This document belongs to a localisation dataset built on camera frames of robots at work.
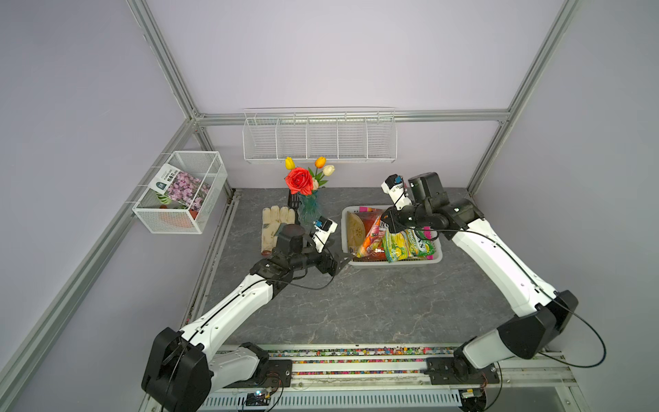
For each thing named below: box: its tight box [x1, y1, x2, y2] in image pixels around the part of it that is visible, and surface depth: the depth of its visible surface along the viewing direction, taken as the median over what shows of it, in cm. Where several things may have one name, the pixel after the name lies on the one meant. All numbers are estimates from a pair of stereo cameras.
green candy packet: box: [381, 226, 436, 263], surface depth 88 cm
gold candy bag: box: [345, 211, 366, 251], surface depth 96 cm
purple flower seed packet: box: [147, 163, 212, 209], surface depth 75 cm
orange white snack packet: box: [356, 215, 387, 259], surface depth 77 cm
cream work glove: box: [260, 205, 296, 256], surface depth 114 cm
